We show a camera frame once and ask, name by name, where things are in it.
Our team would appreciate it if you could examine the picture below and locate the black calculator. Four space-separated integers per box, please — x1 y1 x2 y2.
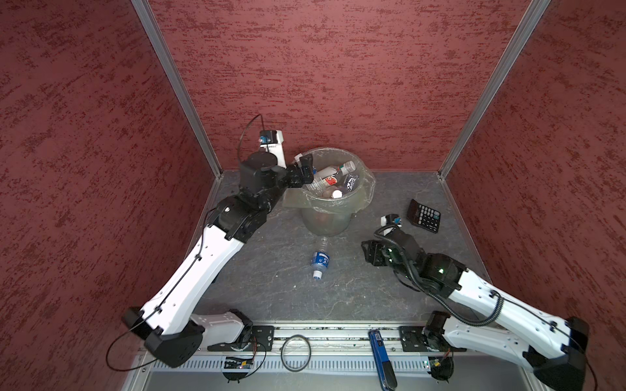
407 199 441 234

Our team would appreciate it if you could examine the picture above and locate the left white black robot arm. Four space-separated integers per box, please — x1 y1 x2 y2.
122 150 314 368

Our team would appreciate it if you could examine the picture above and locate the blue black handheld tool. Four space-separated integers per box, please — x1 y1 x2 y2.
368 329 398 391

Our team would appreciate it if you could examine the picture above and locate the grey bin with plastic liner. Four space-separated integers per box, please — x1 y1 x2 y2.
283 148 376 237

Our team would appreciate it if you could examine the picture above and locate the red white label water bottle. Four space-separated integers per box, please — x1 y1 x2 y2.
321 185 344 200

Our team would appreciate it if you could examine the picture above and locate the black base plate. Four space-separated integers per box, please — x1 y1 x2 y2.
204 325 276 353
398 326 466 353

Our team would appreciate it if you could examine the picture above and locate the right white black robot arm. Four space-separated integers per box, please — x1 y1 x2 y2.
361 224 591 390

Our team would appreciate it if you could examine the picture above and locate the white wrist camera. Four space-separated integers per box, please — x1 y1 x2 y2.
381 213 401 226
259 130 286 168

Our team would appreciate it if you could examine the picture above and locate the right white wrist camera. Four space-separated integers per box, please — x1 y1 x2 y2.
381 213 401 226

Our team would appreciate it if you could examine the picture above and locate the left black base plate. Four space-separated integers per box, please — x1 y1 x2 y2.
204 325 276 353

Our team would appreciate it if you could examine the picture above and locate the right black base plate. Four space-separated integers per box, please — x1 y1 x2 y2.
398 326 466 353

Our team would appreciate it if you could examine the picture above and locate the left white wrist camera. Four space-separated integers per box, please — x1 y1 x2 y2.
259 130 286 168

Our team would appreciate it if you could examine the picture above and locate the square clear bottle green ring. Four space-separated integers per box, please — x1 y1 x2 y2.
307 160 357 192

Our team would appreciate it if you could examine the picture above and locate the small blue label bottle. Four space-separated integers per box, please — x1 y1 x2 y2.
311 237 330 280

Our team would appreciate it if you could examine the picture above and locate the black cable loop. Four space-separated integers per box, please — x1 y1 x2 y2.
279 334 312 373

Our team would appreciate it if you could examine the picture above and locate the blue label bottle cap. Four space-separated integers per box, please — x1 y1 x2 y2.
294 153 303 167

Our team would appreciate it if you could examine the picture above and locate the left small circuit board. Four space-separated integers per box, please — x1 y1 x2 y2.
223 357 255 371

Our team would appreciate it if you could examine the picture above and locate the aluminium front rail frame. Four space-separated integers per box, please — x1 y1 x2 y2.
121 319 556 391

